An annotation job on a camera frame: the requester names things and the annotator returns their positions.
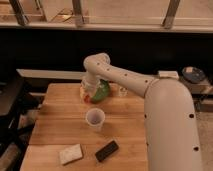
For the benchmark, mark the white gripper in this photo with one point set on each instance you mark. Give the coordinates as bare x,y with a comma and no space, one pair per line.
89,86

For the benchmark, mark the red pepper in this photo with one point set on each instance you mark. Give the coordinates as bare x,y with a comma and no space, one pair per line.
87,99

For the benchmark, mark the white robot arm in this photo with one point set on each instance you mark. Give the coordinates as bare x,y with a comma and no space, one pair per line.
170,120

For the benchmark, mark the green ceramic bowl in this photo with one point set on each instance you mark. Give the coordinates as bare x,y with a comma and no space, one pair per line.
102,92

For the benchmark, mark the white plastic cup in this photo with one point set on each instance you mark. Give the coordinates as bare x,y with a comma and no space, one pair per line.
95,118

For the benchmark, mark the clear glass jar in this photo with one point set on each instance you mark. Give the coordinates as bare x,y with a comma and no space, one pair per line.
122,92

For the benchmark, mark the beige sponge block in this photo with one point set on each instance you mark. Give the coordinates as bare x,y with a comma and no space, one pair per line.
70,154

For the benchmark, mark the black rectangular block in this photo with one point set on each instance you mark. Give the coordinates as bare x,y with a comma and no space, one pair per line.
106,151

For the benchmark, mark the white box on shelf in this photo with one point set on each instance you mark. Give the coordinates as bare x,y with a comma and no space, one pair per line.
168,74

